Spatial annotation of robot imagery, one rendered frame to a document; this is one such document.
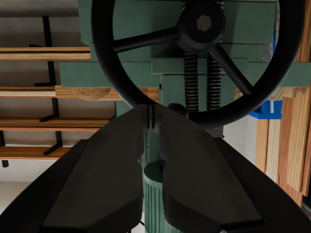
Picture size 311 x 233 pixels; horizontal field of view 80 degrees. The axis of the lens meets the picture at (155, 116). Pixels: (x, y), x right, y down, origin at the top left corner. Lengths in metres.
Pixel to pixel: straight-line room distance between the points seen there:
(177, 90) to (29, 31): 3.37
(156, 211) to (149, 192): 0.06
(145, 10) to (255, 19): 0.25
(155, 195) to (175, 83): 0.42
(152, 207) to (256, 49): 0.56
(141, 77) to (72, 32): 2.90
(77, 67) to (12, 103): 3.40
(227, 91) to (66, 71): 0.35
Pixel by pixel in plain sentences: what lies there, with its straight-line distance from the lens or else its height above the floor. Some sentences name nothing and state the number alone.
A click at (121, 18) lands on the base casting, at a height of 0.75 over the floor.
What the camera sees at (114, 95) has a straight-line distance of 0.62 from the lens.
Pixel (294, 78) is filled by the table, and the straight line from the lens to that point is 0.57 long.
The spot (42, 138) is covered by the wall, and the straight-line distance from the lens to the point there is 3.71.
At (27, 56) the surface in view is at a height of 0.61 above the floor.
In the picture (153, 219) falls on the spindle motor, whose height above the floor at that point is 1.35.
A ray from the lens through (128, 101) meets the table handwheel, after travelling 0.27.
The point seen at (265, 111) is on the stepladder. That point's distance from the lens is 1.46.
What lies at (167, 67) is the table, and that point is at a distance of 0.36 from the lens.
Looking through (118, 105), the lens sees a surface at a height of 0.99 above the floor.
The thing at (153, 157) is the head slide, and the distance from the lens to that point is 0.77.
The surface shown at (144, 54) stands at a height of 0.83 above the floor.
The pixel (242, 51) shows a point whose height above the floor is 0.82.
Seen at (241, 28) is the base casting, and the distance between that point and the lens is 0.51.
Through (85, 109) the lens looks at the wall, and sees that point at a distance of 3.24.
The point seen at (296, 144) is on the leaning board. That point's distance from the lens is 2.14.
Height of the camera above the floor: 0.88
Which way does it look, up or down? 12 degrees up
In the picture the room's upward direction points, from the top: 180 degrees clockwise
